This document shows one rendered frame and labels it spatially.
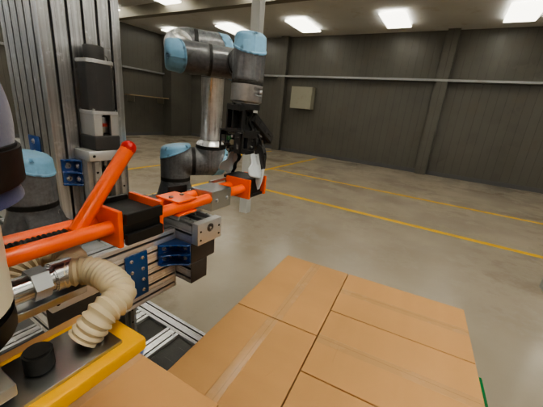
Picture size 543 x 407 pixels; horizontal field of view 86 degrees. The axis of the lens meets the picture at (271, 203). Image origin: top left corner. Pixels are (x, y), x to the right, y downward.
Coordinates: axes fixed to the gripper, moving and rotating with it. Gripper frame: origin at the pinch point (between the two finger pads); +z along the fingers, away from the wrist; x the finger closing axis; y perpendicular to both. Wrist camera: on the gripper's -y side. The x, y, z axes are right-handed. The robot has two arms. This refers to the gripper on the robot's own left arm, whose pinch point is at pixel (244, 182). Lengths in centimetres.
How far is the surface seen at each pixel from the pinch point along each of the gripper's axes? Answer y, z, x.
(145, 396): 40, 29, 11
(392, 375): -36, 69, 48
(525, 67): -951, -192, 173
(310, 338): -34, 69, 15
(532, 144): -952, -8, 240
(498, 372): -139, 121, 107
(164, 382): 36.3, 29.2, 11.1
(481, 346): -160, 121, 99
